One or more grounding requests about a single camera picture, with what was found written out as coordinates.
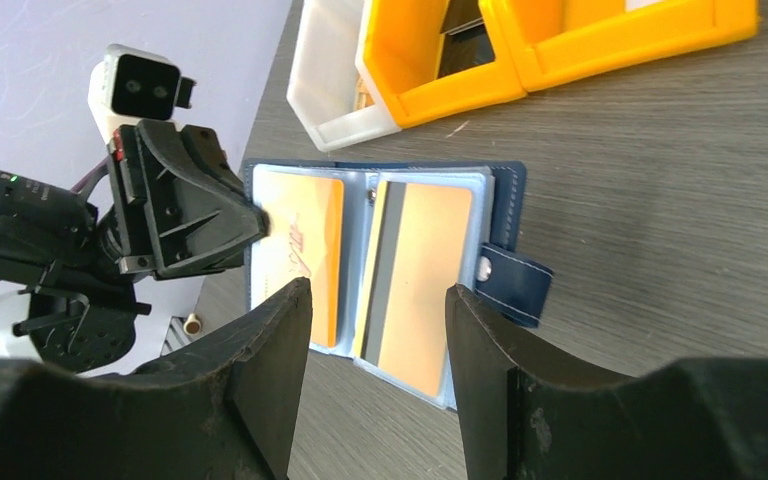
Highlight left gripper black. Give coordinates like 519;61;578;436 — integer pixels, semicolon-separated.
0;119;269;373

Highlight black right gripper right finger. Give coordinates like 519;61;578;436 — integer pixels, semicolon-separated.
445;285;768;479

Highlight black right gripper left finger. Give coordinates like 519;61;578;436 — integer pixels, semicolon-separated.
0;278;312;479

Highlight gold card pocket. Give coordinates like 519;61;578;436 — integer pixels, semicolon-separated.
250;169;344;348

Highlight blue leather card holder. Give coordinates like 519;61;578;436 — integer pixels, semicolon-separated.
243;159;553;410

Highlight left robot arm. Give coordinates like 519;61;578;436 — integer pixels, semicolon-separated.
0;119;268;373

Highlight small beige spool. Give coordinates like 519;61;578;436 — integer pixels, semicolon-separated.
182;313;203;336

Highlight white plastic bin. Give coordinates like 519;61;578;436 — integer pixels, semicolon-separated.
286;0;402;152

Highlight tan items in white bin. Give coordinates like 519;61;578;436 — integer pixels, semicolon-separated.
354;77;375;111

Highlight orange plastic bin left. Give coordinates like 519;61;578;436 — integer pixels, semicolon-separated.
355;0;526;128

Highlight orange plastic bin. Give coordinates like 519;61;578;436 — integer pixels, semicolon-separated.
480;0;760;92
355;0;526;128

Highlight black object in bin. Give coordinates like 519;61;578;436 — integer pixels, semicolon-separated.
438;0;495;78

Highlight orange plastic bin right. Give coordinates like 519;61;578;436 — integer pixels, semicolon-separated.
480;0;760;92

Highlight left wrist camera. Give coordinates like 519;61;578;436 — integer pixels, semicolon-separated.
87;43;197;142

